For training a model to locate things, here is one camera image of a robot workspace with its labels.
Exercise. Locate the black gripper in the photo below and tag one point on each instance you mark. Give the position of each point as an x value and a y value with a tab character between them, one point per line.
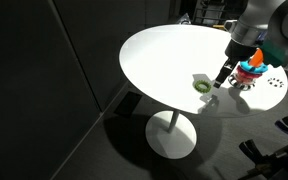
239	50

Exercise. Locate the silver Franka robot arm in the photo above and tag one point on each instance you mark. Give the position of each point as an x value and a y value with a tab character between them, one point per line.
267	20

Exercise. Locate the orange stake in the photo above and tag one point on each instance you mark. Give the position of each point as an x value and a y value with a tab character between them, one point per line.
257	57

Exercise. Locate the metal rack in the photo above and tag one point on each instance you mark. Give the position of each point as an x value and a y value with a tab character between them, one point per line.
210	13

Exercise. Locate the black clamp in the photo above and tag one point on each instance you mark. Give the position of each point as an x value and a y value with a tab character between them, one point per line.
250	150

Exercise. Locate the black floor mat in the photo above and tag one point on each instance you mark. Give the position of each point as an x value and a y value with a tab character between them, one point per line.
128	104

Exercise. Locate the white table pedestal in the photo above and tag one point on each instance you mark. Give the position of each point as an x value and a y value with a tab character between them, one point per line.
170	135

